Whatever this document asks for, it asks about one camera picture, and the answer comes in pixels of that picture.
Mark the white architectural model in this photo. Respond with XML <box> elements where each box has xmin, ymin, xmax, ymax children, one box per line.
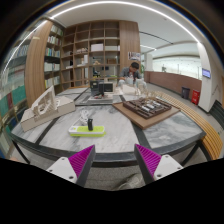
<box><xmin>21</xmin><ymin>86</ymin><xmax>75</xmax><ymax>132</ymax></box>

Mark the dark model on wooden board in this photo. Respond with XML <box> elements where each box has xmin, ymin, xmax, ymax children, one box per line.
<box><xmin>113</xmin><ymin>98</ymin><xmax>179</xmax><ymax>129</ymax></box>

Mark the black trash bin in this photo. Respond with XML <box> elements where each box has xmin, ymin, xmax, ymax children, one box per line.
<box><xmin>181</xmin><ymin>87</ymin><xmax>190</xmax><ymax>99</ymax></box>

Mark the wooden bookshelf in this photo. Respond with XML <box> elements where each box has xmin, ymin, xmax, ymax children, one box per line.
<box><xmin>25</xmin><ymin>20</ymin><xmax>140</xmax><ymax>103</ymax></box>

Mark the black charger plug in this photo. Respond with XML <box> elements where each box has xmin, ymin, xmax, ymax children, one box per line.
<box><xmin>87</xmin><ymin>118</ymin><xmax>93</xmax><ymax>131</ymax></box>

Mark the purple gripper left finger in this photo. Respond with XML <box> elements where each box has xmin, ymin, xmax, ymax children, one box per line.
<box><xmin>47</xmin><ymin>145</ymin><xmax>96</xmax><ymax>187</ymax></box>

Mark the green white power strip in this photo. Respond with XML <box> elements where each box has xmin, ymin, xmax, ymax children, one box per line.
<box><xmin>68</xmin><ymin>126</ymin><xmax>105</xmax><ymax>137</ymax></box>

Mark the red trash bin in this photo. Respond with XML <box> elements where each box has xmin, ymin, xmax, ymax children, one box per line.
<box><xmin>191</xmin><ymin>90</ymin><xmax>200</xmax><ymax>105</ymax></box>

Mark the black box on table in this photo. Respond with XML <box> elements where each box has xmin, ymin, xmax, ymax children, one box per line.
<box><xmin>90</xmin><ymin>80</ymin><xmax>114</xmax><ymax>96</ymax></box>

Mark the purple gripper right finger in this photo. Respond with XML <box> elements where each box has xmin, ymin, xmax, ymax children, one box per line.
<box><xmin>134</xmin><ymin>144</ymin><xmax>182</xmax><ymax>184</ymax></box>

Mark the blue wall screen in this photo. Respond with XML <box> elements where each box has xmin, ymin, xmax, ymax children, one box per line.
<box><xmin>202</xmin><ymin>69</ymin><xmax>211</xmax><ymax>78</ymax></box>

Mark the curved wooden bench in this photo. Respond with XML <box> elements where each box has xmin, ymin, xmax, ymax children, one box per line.
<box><xmin>155</xmin><ymin>91</ymin><xmax>223</xmax><ymax>160</ymax></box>

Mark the light wooden frame model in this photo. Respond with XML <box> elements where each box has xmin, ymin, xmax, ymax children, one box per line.
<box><xmin>134</xmin><ymin>81</ymin><xmax>155</xmax><ymax>98</ymax></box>

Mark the seated person in grey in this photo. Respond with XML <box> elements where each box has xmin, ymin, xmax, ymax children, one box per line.
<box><xmin>118</xmin><ymin>62</ymin><xmax>141</xmax><ymax>85</ymax></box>

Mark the white coiled cable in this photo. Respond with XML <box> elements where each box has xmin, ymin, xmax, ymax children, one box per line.
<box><xmin>78</xmin><ymin>109</ymin><xmax>91</xmax><ymax>127</ymax></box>

